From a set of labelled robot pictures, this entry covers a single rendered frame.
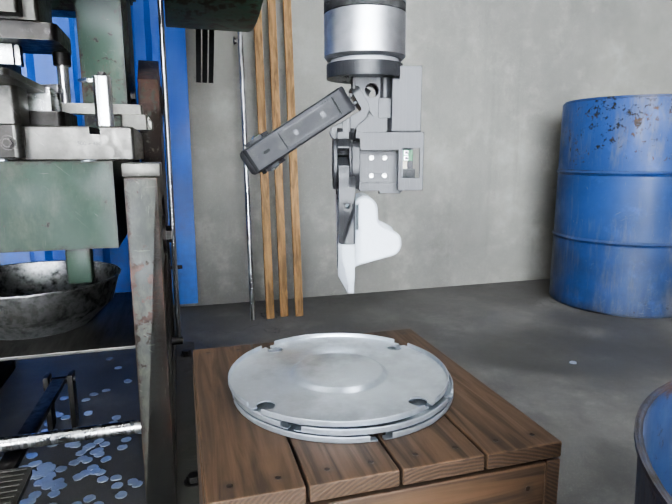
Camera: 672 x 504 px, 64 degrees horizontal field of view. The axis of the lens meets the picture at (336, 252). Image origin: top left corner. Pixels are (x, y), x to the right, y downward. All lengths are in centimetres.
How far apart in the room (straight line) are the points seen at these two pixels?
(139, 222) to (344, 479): 54
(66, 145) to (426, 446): 79
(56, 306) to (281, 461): 65
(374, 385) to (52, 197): 60
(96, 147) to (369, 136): 67
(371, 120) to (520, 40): 243
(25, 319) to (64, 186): 28
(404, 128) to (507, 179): 235
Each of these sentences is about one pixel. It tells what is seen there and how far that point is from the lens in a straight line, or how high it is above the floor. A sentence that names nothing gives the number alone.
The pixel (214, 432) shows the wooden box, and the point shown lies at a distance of 65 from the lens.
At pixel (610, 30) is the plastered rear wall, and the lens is 325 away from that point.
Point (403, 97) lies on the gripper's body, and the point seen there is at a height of 71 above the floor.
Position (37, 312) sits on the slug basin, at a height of 37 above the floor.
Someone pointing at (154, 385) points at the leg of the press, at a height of 27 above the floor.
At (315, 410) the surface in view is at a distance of 64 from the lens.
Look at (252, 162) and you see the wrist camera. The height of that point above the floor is 65.
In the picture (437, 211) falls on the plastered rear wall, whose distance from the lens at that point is 266.
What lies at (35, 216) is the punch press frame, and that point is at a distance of 99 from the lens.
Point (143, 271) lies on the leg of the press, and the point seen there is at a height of 47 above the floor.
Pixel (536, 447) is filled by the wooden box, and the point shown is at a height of 35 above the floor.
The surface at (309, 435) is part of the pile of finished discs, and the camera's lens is 61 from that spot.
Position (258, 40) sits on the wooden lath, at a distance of 227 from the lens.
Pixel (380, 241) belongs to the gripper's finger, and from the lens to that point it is 50.
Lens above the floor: 66
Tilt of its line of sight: 10 degrees down
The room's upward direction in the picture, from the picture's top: straight up
